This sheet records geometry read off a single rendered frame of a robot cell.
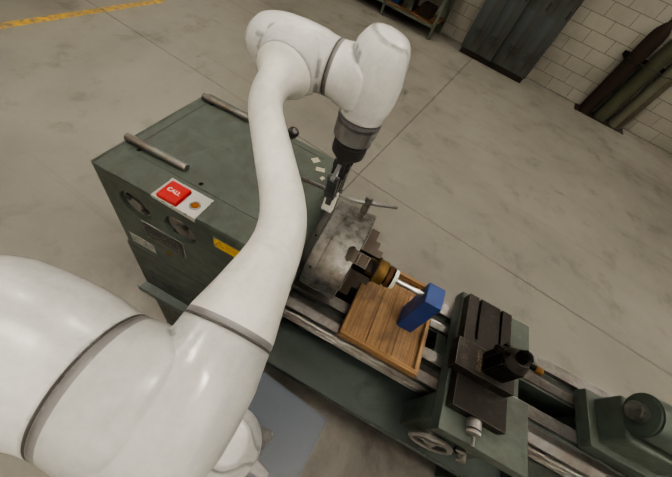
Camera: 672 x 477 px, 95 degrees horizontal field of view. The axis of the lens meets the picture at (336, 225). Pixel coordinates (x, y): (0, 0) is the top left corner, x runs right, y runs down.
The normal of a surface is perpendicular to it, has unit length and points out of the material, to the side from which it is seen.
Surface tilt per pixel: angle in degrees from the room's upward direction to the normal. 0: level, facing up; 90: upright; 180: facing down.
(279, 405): 0
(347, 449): 0
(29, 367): 17
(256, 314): 28
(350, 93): 91
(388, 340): 0
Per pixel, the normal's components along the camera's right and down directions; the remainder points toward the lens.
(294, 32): 0.17, -0.33
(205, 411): 0.56, -0.21
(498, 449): 0.25, -0.58
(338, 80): -0.36, 0.56
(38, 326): 0.30, -0.74
